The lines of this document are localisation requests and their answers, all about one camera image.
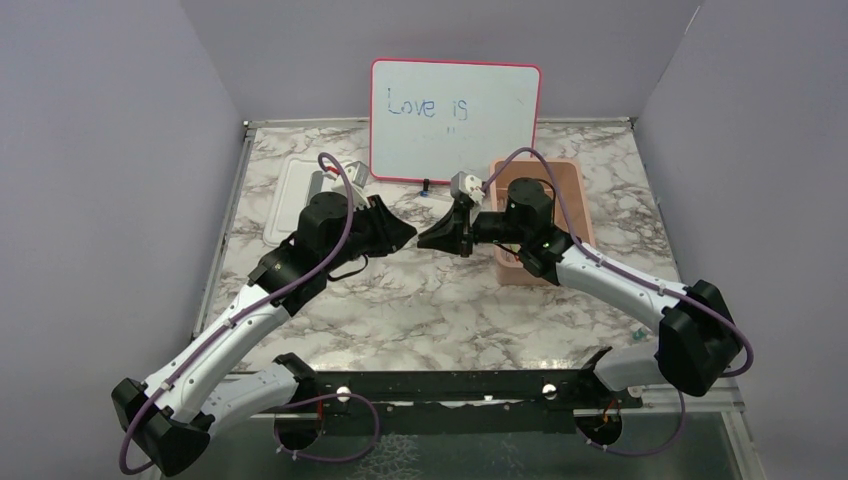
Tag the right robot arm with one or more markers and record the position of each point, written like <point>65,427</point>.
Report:
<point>696,340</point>

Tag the black base frame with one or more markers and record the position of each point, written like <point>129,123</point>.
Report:
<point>359,403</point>

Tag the pink-framed whiteboard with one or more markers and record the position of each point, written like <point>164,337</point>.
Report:
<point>430,119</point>

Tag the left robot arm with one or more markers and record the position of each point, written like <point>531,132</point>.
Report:
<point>174,413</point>

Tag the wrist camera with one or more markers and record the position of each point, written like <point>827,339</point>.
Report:
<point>357,174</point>
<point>467,189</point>

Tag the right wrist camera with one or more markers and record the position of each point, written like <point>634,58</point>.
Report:
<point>467,189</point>

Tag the white plastic bin lid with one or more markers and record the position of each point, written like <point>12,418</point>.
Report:
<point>298,182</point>

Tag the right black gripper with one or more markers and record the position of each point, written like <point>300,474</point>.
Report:
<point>447,234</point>

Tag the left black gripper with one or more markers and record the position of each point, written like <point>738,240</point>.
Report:
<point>390,233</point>

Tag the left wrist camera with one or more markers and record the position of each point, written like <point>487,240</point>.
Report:
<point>357,174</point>

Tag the pink plastic bin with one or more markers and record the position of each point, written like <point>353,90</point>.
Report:
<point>567,175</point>

